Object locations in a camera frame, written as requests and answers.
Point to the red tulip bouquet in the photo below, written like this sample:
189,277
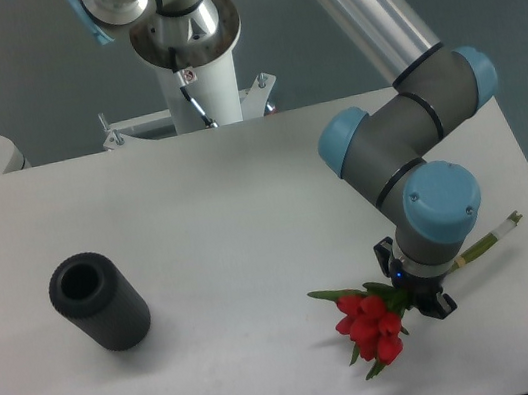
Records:
372,321

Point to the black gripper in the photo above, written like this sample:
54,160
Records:
424,282

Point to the white metal base frame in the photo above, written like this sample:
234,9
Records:
255,102

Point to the black ribbed cylindrical vase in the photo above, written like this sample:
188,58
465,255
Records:
88,290

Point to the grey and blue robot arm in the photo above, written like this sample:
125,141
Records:
433,206

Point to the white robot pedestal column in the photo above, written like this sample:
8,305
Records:
214,90

